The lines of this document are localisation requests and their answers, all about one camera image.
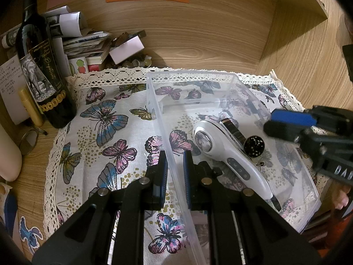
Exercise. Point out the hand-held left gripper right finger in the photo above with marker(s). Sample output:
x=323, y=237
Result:
x=188, y=171

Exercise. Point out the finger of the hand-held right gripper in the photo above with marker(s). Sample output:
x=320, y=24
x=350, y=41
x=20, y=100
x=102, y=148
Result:
x=292, y=118

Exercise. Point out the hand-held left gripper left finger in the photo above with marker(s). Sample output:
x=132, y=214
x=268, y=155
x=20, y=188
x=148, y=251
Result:
x=163, y=168

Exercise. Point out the white handheld facial massager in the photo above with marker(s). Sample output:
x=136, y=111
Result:
x=220, y=146

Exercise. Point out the clear plastic storage box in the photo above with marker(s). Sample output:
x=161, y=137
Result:
x=193, y=88

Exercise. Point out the person's right hand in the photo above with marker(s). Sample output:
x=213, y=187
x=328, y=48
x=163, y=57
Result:
x=340, y=197

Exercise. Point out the butterfly print lace cloth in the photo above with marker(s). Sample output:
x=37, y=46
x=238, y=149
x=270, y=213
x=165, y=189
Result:
x=110, y=121

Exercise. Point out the pile of small trinkets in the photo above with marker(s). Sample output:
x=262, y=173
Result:
x=135, y=60

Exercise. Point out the small white paper box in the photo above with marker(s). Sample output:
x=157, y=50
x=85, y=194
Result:
x=126, y=49

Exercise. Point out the small round mirror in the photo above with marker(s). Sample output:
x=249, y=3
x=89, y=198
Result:
x=27, y=143

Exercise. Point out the stack of papers and books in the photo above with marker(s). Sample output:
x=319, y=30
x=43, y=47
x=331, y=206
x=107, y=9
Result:
x=82, y=44

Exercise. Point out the blue cartoon sticker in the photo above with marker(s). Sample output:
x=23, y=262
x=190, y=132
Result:
x=30, y=234

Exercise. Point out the yellow tube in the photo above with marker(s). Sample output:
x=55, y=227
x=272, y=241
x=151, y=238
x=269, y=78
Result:
x=27, y=105

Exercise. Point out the cream cylinder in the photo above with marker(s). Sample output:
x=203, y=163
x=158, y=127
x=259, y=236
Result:
x=8, y=154

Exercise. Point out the white handwritten paper note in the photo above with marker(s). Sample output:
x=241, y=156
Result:
x=11, y=88

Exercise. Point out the dark wine bottle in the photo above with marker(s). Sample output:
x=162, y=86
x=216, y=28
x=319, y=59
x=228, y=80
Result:
x=33, y=47

